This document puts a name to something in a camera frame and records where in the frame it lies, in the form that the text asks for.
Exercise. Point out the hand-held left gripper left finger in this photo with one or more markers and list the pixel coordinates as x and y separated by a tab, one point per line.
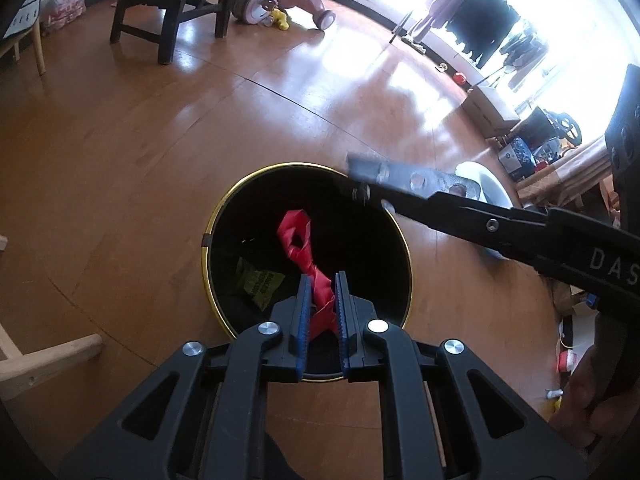
302	320

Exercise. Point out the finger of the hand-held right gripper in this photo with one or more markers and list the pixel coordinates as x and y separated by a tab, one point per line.
450	210
400	175

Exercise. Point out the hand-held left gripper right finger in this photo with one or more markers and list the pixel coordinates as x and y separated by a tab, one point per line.
342	320

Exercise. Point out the black gold-rimmed trash bin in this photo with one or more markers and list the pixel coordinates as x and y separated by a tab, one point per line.
360	260

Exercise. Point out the red plastic wrapper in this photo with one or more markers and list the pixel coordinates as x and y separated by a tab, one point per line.
300	255

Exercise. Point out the person's right hand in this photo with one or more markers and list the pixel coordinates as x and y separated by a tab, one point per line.
580	410

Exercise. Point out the yellow-green wrapper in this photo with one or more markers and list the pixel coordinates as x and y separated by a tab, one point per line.
257	282

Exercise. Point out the blue patterned bag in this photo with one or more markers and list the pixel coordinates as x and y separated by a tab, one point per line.
515	157

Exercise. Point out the low wooden bench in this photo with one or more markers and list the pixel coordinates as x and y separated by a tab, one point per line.
575	165

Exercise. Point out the cardboard box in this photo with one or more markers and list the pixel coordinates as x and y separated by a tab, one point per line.
487	110

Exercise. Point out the red and white toy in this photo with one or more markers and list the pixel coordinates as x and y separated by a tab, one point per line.
565	361

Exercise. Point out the red round toy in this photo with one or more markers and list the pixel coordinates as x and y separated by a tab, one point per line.
459	78

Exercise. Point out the black toy vehicle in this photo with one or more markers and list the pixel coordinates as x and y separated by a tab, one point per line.
565	125

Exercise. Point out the yellow soft toy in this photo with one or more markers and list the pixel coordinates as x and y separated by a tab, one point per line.
280	20

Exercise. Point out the round wooden table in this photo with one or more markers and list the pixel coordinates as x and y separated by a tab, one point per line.
50	365

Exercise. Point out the black wooden stool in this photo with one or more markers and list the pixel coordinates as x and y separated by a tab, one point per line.
167	35

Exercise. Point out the pink and white plastic bag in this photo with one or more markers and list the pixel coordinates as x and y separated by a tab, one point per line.
65	5

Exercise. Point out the striped black white sofa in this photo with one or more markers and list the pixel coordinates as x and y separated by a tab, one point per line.
25	15

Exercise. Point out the wooden sofa frame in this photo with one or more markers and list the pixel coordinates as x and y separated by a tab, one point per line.
36	55

